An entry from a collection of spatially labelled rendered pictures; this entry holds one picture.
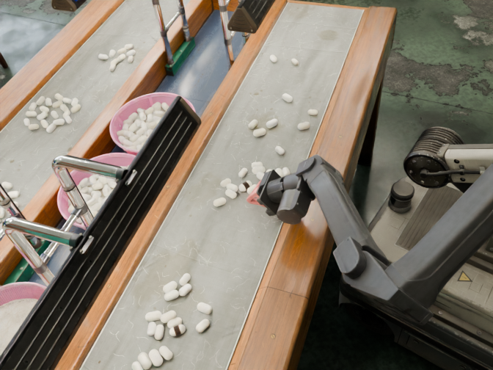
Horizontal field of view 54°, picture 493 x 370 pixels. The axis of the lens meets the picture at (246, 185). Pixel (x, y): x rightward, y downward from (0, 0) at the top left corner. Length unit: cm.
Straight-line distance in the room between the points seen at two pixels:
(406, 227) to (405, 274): 89
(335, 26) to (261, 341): 123
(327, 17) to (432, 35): 141
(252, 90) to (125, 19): 72
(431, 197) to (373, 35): 59
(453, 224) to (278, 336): 50
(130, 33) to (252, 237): 108
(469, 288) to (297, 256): 56
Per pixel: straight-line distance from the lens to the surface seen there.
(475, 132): 265
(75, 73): 190
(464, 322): 159
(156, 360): 109
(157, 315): 114
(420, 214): 163
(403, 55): 308
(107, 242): 86
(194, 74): 184
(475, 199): 72
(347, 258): 77
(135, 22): 209
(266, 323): 108
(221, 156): 142
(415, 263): 71
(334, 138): 141
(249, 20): 131
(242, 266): 118
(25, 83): 189
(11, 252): 138
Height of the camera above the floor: 175
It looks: 49 degrees down
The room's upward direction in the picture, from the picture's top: 8 degrees counter-clockwise
